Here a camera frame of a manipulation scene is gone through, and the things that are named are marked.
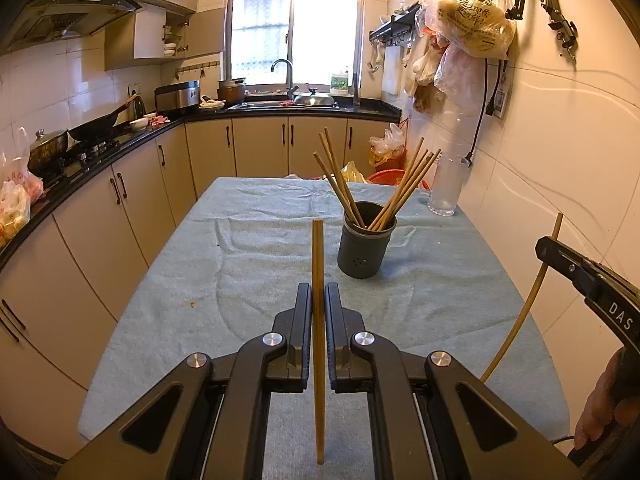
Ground steel pot lid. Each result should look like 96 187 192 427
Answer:
292 87 336 107

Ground red plastic basket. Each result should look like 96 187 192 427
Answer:
367 169 431 191

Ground plastic bag of food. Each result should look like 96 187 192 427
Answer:
0 127 45 251

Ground slim bamboo chopstick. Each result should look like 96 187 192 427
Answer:
480 212 565 382
311 219 327 465

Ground steel cooking pot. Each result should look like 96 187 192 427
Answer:
27 129 70 171

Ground kitchen window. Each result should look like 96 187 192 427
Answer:
227 0 363 93

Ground steel sink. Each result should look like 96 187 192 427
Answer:
227 100 341 111

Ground hanging plastic bags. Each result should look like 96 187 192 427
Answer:
402 0 483 116

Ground beige lower cabinets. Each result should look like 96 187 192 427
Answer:
0 115 403 456

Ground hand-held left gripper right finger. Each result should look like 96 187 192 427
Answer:
325 282 583 480

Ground gas stove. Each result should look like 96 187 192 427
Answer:
30 132 121 183

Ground clear glass mug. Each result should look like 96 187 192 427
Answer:
427 152 471 217

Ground dark grey chopstick holder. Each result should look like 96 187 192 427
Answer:
337 201 397 279

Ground chrome faucet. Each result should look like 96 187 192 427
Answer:
271 58 297 101

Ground metal clamp tool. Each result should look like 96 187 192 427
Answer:
535 0 580 64

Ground brown clay pot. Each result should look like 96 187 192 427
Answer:
216 77 247 103

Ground black wok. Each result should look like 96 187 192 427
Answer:
67 94 138 142

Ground plastic bag of bread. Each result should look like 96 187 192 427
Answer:
437 0 517 58

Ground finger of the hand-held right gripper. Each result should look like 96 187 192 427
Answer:
535 235 640 348

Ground range hood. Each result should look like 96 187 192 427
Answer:
0 0 143 56

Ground yellow plastic bag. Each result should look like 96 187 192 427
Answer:
340 161 368 184

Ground bin with plastic bag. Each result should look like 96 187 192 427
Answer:
369 122 407 171

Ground black power cable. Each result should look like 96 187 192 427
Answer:
465 57 494 166

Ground white wall socket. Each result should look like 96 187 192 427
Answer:
490 72 513 120

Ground blue-grey towel cloth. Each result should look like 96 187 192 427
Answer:
80 176 571 480

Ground black wall shelf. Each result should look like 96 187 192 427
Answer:
370 2 423 46

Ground silver countertop appliance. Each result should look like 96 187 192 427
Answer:
154 80 201 113

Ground bunch of wooden chopsticks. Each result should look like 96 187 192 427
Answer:
312 127 442 232

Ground person's right hand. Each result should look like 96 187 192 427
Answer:
574 347 640 451

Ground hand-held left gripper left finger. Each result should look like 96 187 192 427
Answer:
57 282 313 480

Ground black countertop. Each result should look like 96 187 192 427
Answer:
0 102 403 271

